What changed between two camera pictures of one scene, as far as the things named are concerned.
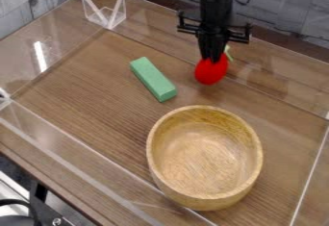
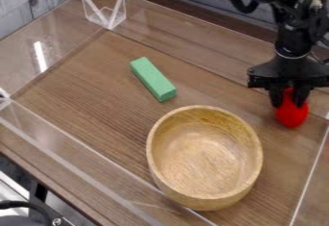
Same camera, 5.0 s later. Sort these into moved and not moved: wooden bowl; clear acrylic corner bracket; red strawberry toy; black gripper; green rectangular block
Moved: black gripper; red strawberry toy
Not moved: green rectangular block; clear acrylic corner bracket; wooden bowl
